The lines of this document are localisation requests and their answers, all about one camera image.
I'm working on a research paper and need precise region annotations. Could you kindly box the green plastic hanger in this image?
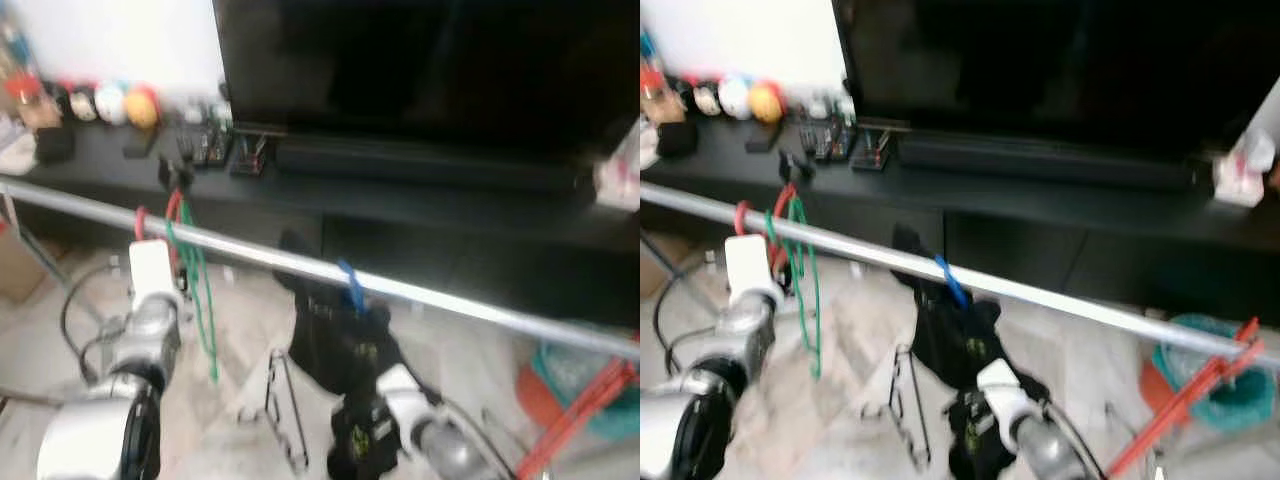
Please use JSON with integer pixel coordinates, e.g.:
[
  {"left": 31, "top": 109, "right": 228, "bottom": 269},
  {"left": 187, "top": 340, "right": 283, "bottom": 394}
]
[
  {"left": 763, "top": 195, "right": 823, "bottom": 381},
  {"left": 165, "top": 200, "right": 221, "bottom": 383}
]

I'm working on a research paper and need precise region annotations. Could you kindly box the black flat television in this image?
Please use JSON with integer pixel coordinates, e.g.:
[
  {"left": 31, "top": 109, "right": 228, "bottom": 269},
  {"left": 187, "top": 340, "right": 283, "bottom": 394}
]
[
  {"left": 212, "top": 0, "right": 641, "bottom": 161},
  {"left": 832, "top": 0, "right": 1280, "bottom": 156}
]

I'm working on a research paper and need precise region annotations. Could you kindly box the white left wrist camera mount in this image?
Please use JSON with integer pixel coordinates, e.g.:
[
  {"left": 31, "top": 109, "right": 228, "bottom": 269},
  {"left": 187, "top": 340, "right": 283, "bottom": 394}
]
[
  {"left": 722, "top": 235, "right": 783, "bottom": 311},
  {"left": 128, "top": 240, "right": 181, "bottom": 311}
]

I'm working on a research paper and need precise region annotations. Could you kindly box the flat white box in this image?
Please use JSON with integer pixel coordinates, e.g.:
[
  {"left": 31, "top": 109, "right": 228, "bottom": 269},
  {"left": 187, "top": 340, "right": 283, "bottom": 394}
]
[{"left": 0, "top": 130, "right": 41, "bottom": 176}]

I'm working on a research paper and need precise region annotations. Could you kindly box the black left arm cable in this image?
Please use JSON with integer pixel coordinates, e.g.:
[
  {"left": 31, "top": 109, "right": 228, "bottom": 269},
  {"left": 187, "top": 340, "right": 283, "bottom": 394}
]
[
  {"left": 652, "top": 260, "right": 731, "bottom": 351},
  {"left": 60, "top": 265, "right": 136, "bottom": 381}
]

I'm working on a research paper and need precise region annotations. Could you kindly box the silver metal clothes rack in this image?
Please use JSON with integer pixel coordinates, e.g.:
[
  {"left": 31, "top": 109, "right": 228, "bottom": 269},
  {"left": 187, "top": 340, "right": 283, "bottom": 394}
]
[
  {"left": 640, "top": 180, "right": 1280, "bottom": 371},
  {"left": 0, "top": 175, "right": 641, "bottom": 361}
]

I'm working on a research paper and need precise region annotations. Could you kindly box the clear jar red lid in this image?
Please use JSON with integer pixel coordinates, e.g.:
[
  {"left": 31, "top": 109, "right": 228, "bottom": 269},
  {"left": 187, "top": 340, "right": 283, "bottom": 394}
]
[
  {"left": 5, "top": 75, "right": 61, "bottom": 131},
  {"left": 640, "top": 65, "right": 691, "bottom": 121}
]

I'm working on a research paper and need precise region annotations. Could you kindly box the black pouch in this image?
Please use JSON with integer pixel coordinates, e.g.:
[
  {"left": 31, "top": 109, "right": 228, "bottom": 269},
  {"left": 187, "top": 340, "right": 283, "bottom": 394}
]
[
  {"left": 657, "top": 118, "right": 699, "bottom": 159},
  {"left": 35, "top": 125, "right": 79, "bottom": 164}
]

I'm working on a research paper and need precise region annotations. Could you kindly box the red plastic hanger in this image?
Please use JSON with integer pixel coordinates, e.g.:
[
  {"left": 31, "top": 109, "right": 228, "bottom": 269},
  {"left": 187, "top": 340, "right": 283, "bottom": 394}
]
[
  {"left": 733, "top": 183, "right": 798, "bottom": 276},
  {"left": 515, "top": 358, "right": 639, "bottom": 480},
  {"left": 133, "top": 188, "right": 188, "bottom": 276},
  {"left": 1108, "top": 318, "right": 1263, "bottom": 479}
]

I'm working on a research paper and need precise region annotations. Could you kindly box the small black media box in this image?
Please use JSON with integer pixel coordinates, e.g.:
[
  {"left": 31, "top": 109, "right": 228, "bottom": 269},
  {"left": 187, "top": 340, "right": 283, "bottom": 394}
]
[
  {"left": 230, "top": 135, "right": 271, "bottom": 179},
  {"left": 850, "top": 130, "right": 893, "bottom": 173}
]

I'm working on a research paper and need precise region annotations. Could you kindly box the white pink plastic packet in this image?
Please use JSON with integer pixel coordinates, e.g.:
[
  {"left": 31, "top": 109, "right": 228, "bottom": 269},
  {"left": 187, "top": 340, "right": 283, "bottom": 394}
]
[
  {"left": 1213, "top": 128, "right": 1279, "bottom": 209},
  {"left": 595, "top": 140, "right": 641, "bottom": 211}
]

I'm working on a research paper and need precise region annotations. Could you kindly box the white blue round plush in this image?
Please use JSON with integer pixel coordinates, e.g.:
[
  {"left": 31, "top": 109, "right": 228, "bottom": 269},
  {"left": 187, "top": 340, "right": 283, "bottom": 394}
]
[
  {"left": 95, "top": 82, "right": 129, "bottom": 126},
  {"left": 718, "top": 75, "right": 753, "bottom": 121}
]

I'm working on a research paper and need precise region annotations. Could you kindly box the black soundbar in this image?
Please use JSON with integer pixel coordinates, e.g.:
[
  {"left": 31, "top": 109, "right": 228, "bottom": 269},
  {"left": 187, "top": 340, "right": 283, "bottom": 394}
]
[
  {"left": 275, "top": 135, "right": 591, "bottom": 196},
  {"left": 895, "top": 130, "right": 1211, "bottom": 193}
]

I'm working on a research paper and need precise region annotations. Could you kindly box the black desk stand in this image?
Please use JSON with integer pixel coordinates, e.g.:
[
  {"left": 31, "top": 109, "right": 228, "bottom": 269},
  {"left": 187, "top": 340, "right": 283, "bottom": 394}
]
[
  {"left": 158, "top": 160, "right": 196, "bottom": 196},
  {"left": 778, "top": 150, "right": 816, "bottom": 186}
]

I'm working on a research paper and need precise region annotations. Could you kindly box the black TV console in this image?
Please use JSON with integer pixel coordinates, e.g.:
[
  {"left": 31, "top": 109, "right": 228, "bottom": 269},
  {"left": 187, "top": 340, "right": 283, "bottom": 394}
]
[
  {"left": 640, "top": 118, "right": 1280, "bottom": 326},
  {"left": 0, "top": 120, "right": 641, "bottom": 331}
]

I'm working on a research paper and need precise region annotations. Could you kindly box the blue plastic hanger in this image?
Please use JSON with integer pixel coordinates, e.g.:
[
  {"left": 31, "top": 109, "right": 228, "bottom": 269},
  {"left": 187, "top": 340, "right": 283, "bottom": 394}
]
[
  {"left": 935, "top": 255, "right": 969, "bottom": 309},
  {"left": 338, "top": 260, "right": 369, "bottom": 313}
]

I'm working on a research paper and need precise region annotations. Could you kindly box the black plastic hanger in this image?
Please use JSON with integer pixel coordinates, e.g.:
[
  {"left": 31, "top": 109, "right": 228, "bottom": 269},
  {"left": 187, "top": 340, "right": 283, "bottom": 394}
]
[
  {"left": 262, "top": 348, "right": 311, "bottom": 473},
  {"left": 888, "top": 345, "right": 933, "bottom": 471}
]

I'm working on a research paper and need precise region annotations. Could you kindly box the orange bin teal bag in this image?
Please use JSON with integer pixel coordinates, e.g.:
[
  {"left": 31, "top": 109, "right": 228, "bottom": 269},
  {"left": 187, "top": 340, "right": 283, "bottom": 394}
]
[
  {"left": 1140, "top": 313, "right": 1276, "bottom": 433},
  {"left": 515, "top": 340, "right": 641, "bottom": 441}
]

